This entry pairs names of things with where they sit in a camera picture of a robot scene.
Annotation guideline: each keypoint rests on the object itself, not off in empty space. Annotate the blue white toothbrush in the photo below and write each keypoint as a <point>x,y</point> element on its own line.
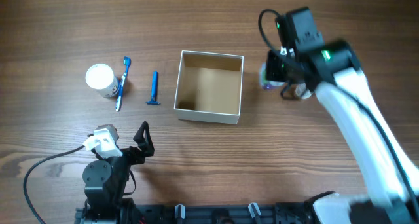
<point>127,63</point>

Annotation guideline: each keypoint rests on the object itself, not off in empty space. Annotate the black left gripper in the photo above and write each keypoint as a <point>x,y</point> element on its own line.
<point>139,156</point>

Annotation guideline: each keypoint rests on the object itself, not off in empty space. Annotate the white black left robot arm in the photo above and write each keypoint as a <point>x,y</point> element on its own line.
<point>106,178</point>

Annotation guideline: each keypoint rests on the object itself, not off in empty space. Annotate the open cardboard box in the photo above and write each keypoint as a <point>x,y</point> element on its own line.
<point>209,87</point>

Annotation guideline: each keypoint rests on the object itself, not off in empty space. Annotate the blue disposable razor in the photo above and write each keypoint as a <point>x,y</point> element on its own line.
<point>154,90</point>

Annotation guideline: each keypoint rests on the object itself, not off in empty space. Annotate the white cylindrical cup container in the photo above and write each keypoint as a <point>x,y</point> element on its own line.
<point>101,78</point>

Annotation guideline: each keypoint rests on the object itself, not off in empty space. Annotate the white printed tube bottle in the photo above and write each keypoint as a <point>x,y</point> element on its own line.
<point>302,92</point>

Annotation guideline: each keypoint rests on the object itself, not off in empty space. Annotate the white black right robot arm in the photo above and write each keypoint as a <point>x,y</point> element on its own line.
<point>333,73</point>

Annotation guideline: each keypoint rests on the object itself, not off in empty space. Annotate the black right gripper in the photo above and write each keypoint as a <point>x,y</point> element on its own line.
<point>272,73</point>

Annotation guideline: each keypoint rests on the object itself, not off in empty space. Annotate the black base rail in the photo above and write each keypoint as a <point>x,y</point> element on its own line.
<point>251,213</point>

